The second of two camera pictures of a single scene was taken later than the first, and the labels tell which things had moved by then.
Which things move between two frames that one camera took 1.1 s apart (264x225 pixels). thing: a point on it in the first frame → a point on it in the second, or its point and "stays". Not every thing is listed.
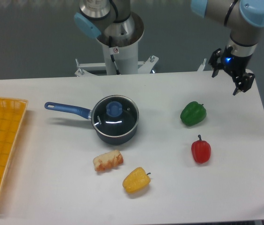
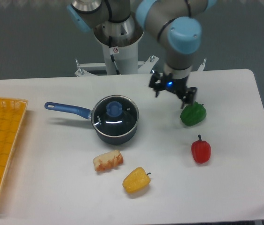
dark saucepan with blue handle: [87, 114] stays
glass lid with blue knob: [115, 116] stays
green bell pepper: [192, 113] stays
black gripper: [236, 65] → [160, 82]
